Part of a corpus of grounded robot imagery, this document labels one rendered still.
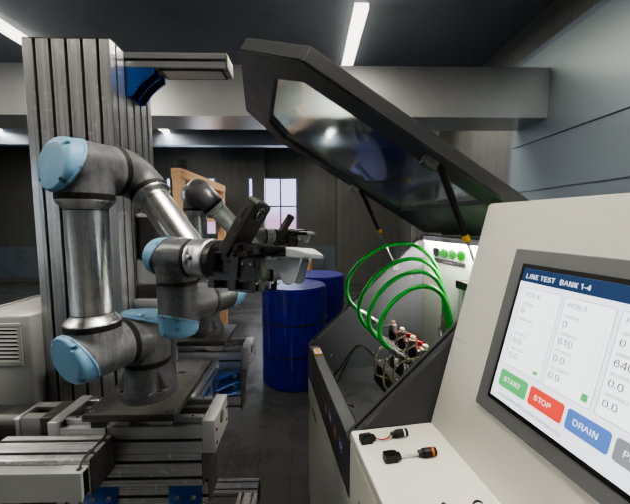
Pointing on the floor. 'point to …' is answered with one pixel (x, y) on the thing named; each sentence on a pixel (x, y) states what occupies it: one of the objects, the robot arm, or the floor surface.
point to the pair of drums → (297, 326)
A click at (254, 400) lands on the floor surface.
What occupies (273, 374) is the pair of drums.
